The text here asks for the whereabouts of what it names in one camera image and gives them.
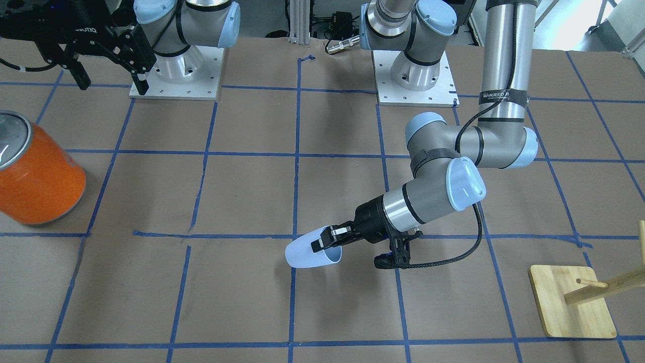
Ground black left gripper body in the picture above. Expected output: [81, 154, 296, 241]
[348, 198, 424, 269]

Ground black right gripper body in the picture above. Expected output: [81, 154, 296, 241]
[2, 1, 121, 56]

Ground light blue plastic cup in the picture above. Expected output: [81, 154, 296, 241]
[284, 226, 342, 268]

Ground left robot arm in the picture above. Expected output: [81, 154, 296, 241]
[285, 1, 539, 269]

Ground wooden cup rack stand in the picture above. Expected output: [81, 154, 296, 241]
[526, 220, 644, 339]

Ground orange cylindrical can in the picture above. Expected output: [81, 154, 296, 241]
[1, 110, 87, 225]

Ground silver metal connector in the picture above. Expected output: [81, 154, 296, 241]
[325, 35, 361, 55]

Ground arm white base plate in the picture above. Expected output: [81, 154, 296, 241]
[372, 50, 460, 107]
[129, 46, 226, 101]

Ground aluminium frame post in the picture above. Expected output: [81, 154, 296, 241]
[287, 0, 312, 47]

